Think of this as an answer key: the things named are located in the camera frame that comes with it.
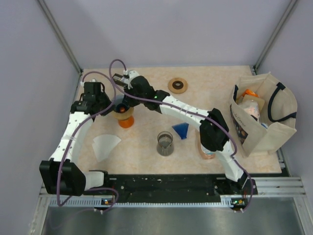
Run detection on blue cone dripper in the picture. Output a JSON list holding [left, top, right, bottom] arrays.
[[172, 122, 189, 140], [113, 94, 125, 112]]

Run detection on wooden ring dripper holder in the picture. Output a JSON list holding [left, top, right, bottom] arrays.
[[112, 107, 134, 120]]

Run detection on white paper coffee filter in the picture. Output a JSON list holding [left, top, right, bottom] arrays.
[[92, 134, 121, 162]]

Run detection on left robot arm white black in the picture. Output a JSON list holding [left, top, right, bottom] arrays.
[[39, 82, 113, 196]]

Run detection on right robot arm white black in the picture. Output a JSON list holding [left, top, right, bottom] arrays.
[[123, 71, 255, 194]]

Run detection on black rectangular box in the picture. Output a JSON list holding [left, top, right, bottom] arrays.
[[112, 73, 129, 87]]

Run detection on orange glass carafe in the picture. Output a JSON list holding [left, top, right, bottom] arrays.
[[118, 107, 134, 128]]

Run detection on glass flask carafe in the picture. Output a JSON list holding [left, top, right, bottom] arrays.
[[156, 131, 174, 157]]

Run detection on orange soap bottle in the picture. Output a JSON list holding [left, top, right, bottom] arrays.
[[197, 136, 215, 160]]

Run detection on orange capped bottle in bag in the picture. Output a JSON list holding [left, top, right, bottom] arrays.
[[242, 89, 259, 97]]

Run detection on beige tote bag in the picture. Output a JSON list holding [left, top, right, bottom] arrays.
[[229, 73, 297, 156]]

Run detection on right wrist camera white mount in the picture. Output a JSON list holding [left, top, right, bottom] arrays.
[[123, 70, 139, 84]]

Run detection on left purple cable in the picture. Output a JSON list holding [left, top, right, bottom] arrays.
[[56, 70, 120, 208]]

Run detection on purple cable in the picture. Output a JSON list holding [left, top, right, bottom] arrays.
[[108, 58, 254, 213], [56, 70, 120, 208]]

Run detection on wooden ring far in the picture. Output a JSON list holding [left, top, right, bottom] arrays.
[[167, 77, 189, 94]]

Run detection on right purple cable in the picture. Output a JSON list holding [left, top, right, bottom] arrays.
[[108, 58, 254, 213]]

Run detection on left aluminium frame post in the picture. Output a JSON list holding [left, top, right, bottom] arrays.
[[35, 0, 83, 74]]

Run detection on aluminium frame post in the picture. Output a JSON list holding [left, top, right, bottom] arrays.
[[35, 0, 83, 74], [250, 0, 299, 75]]

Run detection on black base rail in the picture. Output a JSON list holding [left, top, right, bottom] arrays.
[[85, 174, 258, 203]]

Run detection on grey cable duct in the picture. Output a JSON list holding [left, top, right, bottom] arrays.
[[63, 195, 247, 208]]

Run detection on right aluminium frame post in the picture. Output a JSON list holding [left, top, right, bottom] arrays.
[[250, 0, 299, 75]]

